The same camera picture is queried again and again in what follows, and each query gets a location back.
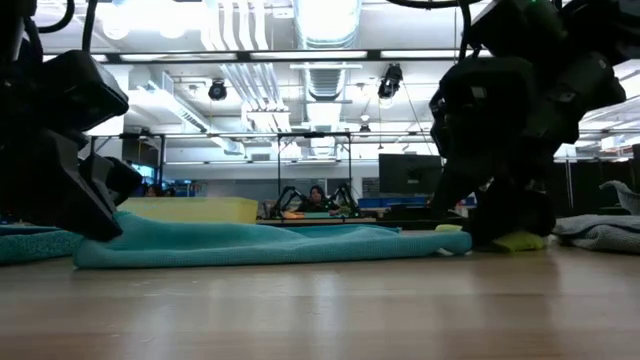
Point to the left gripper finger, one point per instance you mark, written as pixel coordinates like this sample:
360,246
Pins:
55,190

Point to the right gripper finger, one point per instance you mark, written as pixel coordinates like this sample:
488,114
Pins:
515,215
452,190

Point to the lime green microfiber towel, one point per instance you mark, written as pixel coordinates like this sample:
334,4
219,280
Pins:
520,241

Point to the teal microfiber towel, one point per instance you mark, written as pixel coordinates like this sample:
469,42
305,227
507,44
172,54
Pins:
30,245

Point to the grey microfiber towel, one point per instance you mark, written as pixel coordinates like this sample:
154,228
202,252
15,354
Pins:
595,232

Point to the yellow translucent plastic basket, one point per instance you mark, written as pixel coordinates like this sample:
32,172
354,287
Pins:
200,210

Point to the blue microfiber towel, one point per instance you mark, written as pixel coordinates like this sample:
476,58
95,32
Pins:
250,245

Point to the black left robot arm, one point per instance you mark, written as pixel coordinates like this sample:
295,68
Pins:
80,90

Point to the black workstation robot arm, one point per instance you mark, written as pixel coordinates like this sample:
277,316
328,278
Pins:
346,197
286,200

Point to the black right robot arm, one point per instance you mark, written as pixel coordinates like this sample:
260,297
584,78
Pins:
600,30

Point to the large black monitor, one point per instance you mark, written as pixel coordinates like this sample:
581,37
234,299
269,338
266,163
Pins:
407,172

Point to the blue storage bins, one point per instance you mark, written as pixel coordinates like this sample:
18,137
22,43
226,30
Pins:
390,202

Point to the black partition screen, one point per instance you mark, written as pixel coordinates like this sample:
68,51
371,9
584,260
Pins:
590,190

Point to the person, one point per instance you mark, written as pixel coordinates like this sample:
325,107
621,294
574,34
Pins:
316,200
152,190

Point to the black beam with light strips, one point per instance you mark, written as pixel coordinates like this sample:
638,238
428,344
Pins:
372,55

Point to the black round spotlight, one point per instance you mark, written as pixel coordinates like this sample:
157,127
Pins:
217,90

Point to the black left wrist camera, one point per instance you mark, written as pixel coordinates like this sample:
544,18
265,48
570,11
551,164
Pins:
115,177

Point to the black hanging camera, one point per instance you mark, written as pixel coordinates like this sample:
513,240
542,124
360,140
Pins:
390,80

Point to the black workstation frame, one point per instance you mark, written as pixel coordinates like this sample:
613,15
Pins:
312,135

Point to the silver ventilation duct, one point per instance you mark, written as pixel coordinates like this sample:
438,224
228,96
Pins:
327,20

